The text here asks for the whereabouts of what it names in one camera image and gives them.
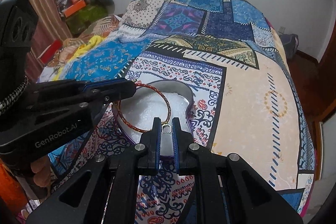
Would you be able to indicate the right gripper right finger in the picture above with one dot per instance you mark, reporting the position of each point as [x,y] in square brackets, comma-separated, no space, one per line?
[183,148]

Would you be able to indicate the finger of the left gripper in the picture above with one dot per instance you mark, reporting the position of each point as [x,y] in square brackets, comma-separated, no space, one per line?
[100,95]
[120,85]

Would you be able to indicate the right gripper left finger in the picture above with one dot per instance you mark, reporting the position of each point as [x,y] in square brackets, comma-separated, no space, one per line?
[148,163]

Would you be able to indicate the purple heart jewelry box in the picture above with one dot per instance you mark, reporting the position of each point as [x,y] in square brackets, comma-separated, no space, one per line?
[164,99]

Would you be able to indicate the left human hand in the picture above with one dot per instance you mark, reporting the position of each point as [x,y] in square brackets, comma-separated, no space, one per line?
[42,172]

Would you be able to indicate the yellow blanket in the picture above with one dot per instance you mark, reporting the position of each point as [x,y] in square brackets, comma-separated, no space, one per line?
[84,49]

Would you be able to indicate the red box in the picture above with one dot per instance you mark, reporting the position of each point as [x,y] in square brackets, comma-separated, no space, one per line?
[50,51]

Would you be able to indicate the brown leaf pattern fabric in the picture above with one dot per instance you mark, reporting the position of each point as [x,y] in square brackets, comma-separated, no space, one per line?
[102,27]

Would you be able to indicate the green patterned cloth bundle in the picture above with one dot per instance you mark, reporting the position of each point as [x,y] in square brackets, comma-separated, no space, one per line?
[82,19]

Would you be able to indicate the orange box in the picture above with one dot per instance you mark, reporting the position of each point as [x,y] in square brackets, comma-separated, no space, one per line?
[74,8]

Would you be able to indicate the patchwork patterned bedspread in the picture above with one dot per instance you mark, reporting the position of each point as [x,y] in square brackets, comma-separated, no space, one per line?
[231,57]

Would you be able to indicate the dark bag on floor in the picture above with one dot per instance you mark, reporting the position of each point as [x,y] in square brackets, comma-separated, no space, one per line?
[290,42]

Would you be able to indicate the wall power outlet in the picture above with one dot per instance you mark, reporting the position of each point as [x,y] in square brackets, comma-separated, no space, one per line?
[281,30]

